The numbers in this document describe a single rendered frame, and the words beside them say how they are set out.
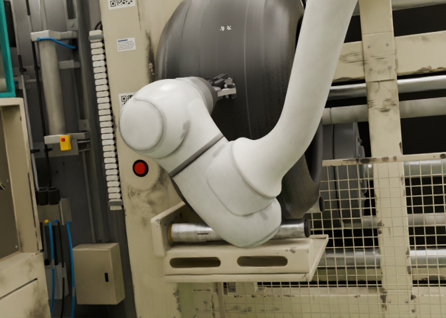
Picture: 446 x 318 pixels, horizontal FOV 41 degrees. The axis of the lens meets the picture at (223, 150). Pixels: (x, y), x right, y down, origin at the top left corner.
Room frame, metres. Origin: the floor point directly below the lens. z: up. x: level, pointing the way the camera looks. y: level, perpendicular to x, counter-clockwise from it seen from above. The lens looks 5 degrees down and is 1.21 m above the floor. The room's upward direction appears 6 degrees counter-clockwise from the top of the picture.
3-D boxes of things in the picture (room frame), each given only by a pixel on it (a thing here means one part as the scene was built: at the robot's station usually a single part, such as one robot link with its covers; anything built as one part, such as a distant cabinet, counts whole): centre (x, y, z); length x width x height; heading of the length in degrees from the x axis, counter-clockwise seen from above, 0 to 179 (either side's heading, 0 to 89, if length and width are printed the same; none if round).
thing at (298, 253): (1.40, -0.01, 0.84); 0.36 x 0.09 x 0.06; 73
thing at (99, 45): (1.58, 0.29, 1.19); 0.05 x 0.04 x 0.48; 163
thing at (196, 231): (1.40, -0.01, 0.90); 0.35 x 0.05 x 0.05; 73
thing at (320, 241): (1.53, -0.05, 0.80); 0.37 x 0.36 x 0.02; 163
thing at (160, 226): (1.58, 0.12, 0.90); 0.40 x 0.03 x 0.10; 163
